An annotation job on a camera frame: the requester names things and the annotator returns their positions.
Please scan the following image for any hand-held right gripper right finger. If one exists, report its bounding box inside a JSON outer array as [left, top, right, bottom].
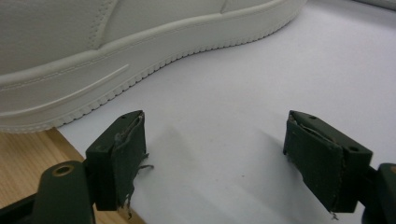
[[282, 109, 374, 215]]

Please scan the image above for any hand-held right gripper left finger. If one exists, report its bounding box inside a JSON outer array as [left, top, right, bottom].
[[85, 109, 150, 213]]

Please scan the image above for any white sneaker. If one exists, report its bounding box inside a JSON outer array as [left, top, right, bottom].
[[0, 0, 309, 134]]

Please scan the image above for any light grey mat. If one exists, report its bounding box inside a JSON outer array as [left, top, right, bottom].
[[57, 0, 396, 224]]

